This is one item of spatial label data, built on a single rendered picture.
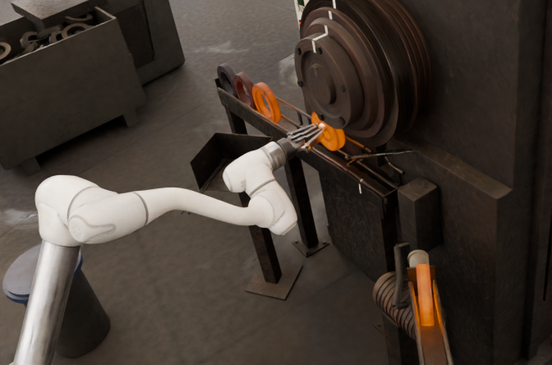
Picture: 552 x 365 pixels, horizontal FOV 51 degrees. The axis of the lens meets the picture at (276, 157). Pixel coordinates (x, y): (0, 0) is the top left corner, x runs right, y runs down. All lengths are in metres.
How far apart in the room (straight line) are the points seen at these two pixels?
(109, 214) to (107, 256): 1.62
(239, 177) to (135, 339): 1.07
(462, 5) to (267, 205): 0.81
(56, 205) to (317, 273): 1.37
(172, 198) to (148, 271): 1.32
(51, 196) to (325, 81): 0.80
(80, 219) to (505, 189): 1.08
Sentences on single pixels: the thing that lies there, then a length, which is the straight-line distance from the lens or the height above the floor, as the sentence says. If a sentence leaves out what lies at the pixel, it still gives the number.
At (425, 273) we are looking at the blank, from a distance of 1.53.
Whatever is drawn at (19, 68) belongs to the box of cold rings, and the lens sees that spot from 3.82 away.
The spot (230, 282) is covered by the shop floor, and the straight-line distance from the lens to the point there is 2.71.
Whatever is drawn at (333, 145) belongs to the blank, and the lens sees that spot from 2.01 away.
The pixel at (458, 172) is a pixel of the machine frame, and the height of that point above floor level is 0.87.
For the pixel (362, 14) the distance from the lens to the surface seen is 1.55.
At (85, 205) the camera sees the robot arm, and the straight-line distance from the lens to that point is 1.53.
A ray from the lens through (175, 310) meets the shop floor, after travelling 2.70.
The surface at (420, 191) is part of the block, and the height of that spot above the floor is 0.80.
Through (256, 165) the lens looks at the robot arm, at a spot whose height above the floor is 0.85.
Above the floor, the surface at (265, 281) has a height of 0.01.
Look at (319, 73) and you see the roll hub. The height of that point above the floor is 1.16.
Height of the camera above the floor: 1.91
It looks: 35 degrees down
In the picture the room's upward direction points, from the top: 14 degrees counter-clockwise
